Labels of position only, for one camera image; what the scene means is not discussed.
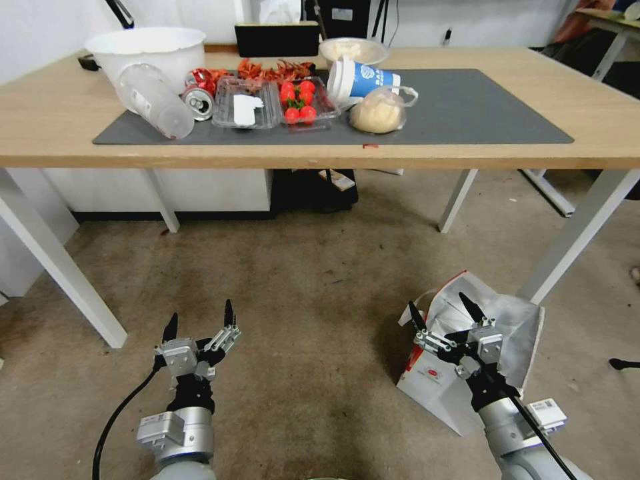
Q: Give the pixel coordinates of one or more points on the small black device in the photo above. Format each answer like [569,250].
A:
[89,63]

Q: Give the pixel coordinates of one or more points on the clear plastic tray white label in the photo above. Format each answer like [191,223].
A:
[245,102]

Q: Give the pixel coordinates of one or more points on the white red food delivery bag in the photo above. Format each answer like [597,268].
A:
[515,325]

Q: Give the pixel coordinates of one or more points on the clear plastic cup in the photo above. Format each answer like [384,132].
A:
[150,100]

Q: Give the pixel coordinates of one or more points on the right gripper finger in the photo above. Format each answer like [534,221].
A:
[474,312]
[432,342]

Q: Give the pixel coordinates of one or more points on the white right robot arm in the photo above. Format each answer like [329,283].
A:
[515,440]

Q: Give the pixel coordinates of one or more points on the clear plastic tomato tray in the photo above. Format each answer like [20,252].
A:
[325,102]

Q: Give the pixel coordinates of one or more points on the red crayfish shell pile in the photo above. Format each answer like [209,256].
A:
[272,70]

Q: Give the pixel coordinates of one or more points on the pale side table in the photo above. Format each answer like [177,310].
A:
[612,25]

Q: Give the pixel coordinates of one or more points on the black tripod legs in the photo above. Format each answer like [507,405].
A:
[382,20]

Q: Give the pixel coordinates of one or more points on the dark grey table mat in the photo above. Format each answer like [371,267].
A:
[460,110]

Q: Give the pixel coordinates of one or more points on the black object at floor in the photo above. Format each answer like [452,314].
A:
[625,364]

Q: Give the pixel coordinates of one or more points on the red cherry tomato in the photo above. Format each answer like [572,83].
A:
[306,98]
[307,86]
[308,114]
[287,91]
[291,115]

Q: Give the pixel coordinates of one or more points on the crumpled red foil can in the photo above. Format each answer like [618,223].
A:
[202,77]

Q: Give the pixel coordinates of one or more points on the large white plastic bucket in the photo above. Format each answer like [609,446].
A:
[150,52]

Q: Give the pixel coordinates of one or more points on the wooden table with white legs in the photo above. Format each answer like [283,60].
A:
[525,65]

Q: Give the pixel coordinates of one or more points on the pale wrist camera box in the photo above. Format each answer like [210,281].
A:
[487,346]
[179,357]

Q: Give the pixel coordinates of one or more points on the crushed red drink can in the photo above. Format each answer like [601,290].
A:
[200,104]

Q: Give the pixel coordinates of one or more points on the black rectangular box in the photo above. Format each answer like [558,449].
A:
[277,40]

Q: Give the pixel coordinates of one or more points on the black bag under table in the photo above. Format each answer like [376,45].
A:
[305,192]

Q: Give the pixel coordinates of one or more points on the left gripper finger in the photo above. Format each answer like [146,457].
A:
[171,329]
[226,337]

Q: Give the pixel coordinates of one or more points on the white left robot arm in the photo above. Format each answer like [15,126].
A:
[185,430]

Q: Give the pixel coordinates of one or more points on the clear bag with dough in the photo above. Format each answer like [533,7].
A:
[377,112]

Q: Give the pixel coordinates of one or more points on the blue white paper cup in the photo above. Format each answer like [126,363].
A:
[370,80]

